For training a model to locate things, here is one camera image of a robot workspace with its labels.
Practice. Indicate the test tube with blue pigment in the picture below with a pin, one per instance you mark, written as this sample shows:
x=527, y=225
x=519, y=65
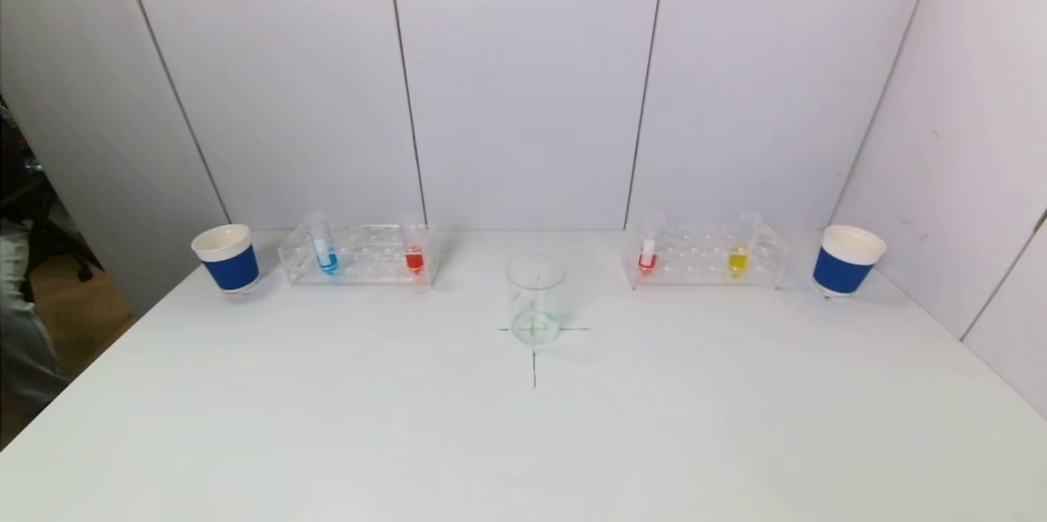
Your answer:
x=326, y=260

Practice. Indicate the clear glass beaker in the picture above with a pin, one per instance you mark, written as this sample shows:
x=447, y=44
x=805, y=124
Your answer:
x=536, y=301

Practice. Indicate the plain tube with red pigment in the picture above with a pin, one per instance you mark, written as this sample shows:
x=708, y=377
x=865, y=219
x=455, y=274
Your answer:
x=414, y=260

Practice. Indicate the white-labelled tube with red pigment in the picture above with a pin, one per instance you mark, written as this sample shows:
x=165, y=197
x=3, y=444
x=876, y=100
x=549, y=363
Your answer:
x=647, y=260

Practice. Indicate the clear acrylic test tube rack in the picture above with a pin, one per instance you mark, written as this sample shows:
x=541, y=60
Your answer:
x=364, y=264
x=695, y=260

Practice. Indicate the test tube with yellow pigment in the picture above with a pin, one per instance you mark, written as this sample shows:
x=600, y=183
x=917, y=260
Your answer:
x=738, y=260

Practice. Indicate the blue white paper cup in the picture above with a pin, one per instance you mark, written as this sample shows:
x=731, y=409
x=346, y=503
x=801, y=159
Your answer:
x=231, y=270
x=842, y=272

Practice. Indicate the black chair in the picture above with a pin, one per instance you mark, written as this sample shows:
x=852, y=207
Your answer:
x=51, y=242

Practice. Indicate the seated person in grey trousers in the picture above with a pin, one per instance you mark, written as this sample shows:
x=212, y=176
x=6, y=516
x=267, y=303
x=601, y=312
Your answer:
x=23, y=342

